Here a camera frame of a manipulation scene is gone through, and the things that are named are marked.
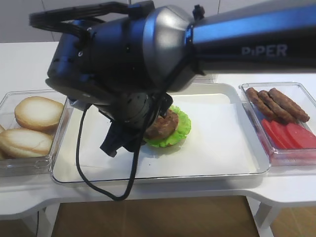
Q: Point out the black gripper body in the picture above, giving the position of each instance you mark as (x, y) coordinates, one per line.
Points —
(127, 115)

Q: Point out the brown meat patty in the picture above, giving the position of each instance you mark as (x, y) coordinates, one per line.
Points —
(281, 113)
(163, 127)
(289, 105)
(252, 95)

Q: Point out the black blue robot arm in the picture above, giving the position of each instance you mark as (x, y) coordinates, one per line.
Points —
(125, 59)

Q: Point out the green lettuce leaf on bun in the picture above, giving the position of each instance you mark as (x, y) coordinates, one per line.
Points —
(181, 132)

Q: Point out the white rectangular serving tray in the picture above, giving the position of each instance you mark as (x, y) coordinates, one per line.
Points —
(222, 143)

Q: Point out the upper toasted bun half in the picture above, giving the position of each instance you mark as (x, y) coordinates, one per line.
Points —
(38, 113)

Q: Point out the toasted bun half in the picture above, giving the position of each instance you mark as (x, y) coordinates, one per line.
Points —
(25, 143)
(38, 113)
(2, 153)

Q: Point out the clear bun container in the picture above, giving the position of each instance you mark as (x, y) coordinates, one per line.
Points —
(38, 165)

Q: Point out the lower toasted bun half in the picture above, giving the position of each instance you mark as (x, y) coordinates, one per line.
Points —
(25, 143)

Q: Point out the leftmost toasted bun half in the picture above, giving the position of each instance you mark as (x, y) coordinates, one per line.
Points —
(2, 153)

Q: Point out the red tomato slice left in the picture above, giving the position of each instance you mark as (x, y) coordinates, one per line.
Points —
(268, 129)

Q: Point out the red tomato slice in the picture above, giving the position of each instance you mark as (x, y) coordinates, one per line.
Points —
(301, 137)
(268, 129)
(281, 138)

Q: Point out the red tomato slice middle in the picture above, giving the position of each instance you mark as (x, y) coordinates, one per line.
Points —
(281, 138)

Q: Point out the clear patty tomato container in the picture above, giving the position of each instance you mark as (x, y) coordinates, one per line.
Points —
(296, 92)

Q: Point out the white table leg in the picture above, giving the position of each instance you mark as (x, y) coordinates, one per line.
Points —
(263, 216)

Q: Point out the red tomato slice right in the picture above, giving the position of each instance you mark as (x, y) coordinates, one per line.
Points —
(301, 137)

